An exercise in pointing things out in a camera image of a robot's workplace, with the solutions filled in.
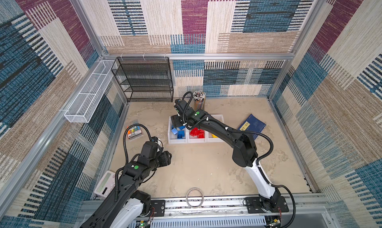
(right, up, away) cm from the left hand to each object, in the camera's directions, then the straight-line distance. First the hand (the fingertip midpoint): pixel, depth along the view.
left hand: (167, 154), depth 80 cm
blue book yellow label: (+54, +14, +24) cm, 61 cm away
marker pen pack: (-26, +9, +21) cm, 34 cm away
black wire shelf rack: (-22, +46, +31) cm, 60 cm away
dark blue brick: (+1, +10, +19) cm, 22 cm away
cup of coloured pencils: (+17, +31, +17) cm, 40 cm away
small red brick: (+18, +9, +13) cm, 24 cm away
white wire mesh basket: (-55, +24, +12) cm, 61 cm away
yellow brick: (+22, +12, -15) cm, 29 cm away
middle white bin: (+11, +5, +14) cm, 19 cm away
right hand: (+5, +17, +11) cm, 21 cm away
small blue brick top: (+6, +12, +21) cm, 25 cm away
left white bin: (+1, +5, +19) cm, 19 cm away
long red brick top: (+15, +10, +17) cm, 24 cm away
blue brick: (+6, +8, +16) cm, 19 cm away
